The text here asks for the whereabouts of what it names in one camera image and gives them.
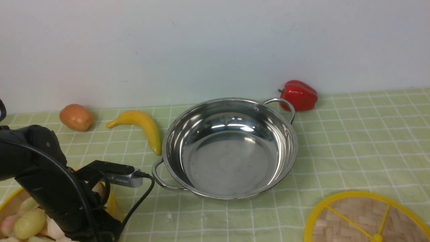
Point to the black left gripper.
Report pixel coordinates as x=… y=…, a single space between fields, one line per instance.
x=75 y=200

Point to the yellow-rimmed bamboo steamer basket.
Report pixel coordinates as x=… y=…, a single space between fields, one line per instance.
x=11 y=205

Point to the yellow woven bamboo steamer lid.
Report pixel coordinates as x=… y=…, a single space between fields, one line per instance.
x=360 y=216

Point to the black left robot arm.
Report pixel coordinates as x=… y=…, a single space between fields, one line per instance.
x=33 y=157

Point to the stainless steel pot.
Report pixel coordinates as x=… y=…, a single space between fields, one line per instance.
x=228 y=148

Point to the green round bun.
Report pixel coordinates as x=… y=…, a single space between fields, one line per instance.
x=29 y=224

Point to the brown potato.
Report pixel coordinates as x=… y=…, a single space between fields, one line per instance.
x=76 y=117

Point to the yellow banana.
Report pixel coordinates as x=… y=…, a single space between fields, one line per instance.
x=145 y=122

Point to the red bell pepper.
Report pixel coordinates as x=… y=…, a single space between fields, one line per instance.
x=300 y=95

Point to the green checkered tablecloth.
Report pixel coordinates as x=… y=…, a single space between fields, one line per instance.
x=376 y=141

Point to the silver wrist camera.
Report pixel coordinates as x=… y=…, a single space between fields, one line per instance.
x=131 y=180

